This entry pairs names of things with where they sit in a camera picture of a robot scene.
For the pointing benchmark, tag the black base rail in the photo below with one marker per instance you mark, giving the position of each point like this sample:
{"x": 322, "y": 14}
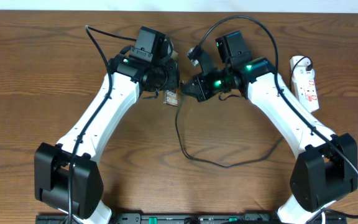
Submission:
{"x": 136, "y": 218}

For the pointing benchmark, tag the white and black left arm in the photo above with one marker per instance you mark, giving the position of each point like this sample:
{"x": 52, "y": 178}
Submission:
{"x": 66, "y": 174}

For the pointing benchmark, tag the white USB charger plug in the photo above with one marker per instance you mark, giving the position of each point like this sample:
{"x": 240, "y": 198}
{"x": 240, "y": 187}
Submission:
{"x": 301, "y": 73}

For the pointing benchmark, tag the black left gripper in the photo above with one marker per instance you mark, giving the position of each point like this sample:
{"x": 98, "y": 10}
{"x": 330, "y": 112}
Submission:
{"x": 174, "y": 82}

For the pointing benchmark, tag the white power strip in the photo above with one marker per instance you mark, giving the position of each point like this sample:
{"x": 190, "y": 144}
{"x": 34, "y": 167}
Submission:
{"x": 305, "y": 91}

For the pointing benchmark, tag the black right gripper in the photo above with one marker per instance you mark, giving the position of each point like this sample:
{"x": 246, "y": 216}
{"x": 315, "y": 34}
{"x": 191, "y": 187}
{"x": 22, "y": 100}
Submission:
{"x": 202, "y": 93}

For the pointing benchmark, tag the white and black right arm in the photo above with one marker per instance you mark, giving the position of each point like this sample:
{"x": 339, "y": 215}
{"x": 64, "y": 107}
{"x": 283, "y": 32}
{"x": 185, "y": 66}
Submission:
{"x": 325, "y": 170}

